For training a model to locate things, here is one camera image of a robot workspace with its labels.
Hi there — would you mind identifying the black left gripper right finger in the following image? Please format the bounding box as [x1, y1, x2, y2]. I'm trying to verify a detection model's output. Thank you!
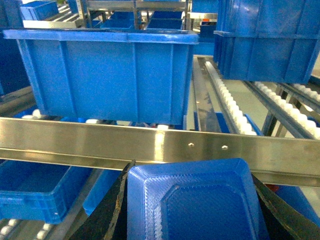
[252, 175, 320, 240]

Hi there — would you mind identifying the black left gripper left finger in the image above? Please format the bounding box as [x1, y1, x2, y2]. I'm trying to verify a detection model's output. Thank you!
[69, 160, 136, 240]

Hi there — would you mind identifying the blue plastic part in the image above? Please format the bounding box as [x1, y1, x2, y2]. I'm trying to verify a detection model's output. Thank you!
[127, 158, 269, 240]

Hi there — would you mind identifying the blue bin lower shelf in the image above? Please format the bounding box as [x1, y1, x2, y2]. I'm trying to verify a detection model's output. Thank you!
[0, 159, 93, 225]

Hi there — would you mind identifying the blue plastic bin on rollers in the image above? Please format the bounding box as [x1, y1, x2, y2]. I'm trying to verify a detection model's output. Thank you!
[3, 28, 199, 125]

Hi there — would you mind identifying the blue stacked bin right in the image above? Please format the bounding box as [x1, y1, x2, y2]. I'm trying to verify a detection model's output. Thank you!
[213, 0, 320, 84]

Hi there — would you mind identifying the stainless steel shelf rail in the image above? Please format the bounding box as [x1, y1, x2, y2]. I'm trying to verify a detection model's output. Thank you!
[0, 117, 320, 188]

